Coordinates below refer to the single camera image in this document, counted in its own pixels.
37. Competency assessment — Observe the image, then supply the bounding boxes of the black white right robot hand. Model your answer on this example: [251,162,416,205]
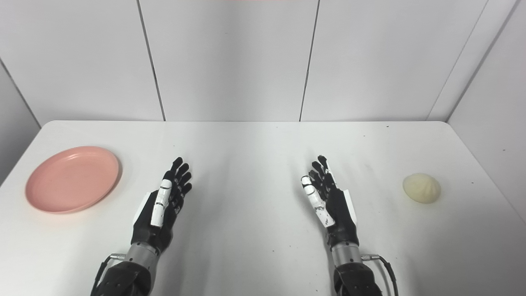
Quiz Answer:
[301,155,360,250]

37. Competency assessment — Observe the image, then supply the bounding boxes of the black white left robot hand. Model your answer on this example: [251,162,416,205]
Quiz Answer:
[131,157,193,253]

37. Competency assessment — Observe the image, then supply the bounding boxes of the cream steamed bun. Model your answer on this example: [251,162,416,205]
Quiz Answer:
[402,173,442,204]

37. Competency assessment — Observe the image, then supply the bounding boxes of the pink round plate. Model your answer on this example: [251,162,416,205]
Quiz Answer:
[25,146,120,214]

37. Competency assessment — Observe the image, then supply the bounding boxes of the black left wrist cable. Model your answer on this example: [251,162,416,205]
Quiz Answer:
[91,254,126,296]

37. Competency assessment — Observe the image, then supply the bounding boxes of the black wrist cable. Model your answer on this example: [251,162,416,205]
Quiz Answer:
[91,254,126,296]
[361,254,399,296]

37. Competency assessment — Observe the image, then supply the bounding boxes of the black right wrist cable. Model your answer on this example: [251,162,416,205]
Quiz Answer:
[361,254,399,296]

